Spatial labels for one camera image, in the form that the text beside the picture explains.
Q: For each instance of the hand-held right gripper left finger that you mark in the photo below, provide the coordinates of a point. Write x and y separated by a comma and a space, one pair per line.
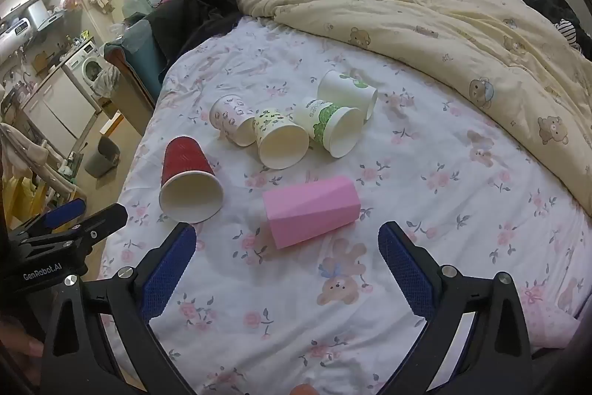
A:
167, 274

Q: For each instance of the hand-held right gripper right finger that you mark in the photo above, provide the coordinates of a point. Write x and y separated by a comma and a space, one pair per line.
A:
407, 274

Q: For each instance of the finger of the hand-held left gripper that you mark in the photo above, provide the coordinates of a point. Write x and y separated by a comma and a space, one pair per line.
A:
99, 224
64, 210

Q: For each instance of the pink faceted cup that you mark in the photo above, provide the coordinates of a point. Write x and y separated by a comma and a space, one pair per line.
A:
310, 210

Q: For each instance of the red paper cup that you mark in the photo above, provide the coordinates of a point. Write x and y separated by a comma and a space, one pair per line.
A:
185, 159

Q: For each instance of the pink patterned paper cup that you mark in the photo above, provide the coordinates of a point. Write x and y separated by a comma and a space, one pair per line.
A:
226, 112

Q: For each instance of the green leaf paper cup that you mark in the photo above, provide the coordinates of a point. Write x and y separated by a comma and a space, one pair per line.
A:
319, 117

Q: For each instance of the green dotted paper cup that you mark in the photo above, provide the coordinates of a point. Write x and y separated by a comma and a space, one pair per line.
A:
273, 122

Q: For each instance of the white cup with green print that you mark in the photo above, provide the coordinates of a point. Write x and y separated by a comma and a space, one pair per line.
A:
337, 87

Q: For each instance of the person's left hand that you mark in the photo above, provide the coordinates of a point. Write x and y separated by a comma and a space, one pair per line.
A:
23, 342

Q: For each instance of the yellow cloth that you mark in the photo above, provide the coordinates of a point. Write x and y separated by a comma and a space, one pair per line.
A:
21, 198

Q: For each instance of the grey trash bin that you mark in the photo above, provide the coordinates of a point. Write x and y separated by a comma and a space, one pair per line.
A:
101, 156

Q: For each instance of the floral bed sheet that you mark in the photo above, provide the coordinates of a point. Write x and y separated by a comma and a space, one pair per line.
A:
416, 173

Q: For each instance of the white cabinet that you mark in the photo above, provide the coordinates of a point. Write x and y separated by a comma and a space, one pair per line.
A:
55, 103

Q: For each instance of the grey checked cloth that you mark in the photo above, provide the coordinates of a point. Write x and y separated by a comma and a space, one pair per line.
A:
105, 80

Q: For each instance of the white washing machine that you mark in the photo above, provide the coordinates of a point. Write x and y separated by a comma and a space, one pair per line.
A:
90, 66

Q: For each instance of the white water heater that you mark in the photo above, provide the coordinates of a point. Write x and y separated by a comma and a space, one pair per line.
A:
16, 31

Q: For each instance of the dark clothes pile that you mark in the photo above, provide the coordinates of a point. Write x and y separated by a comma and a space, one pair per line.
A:
194, 15

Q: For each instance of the yellow bear print duvet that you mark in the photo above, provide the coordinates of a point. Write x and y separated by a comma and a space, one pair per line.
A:
416, 20

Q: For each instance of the striped cloth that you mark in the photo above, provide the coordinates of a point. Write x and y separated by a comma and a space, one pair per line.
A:
569, 34

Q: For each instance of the dark cloth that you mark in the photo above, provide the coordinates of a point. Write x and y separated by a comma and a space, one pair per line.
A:
550, 4

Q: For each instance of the teal bed frame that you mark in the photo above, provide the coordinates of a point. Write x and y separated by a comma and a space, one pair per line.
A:
138, 57

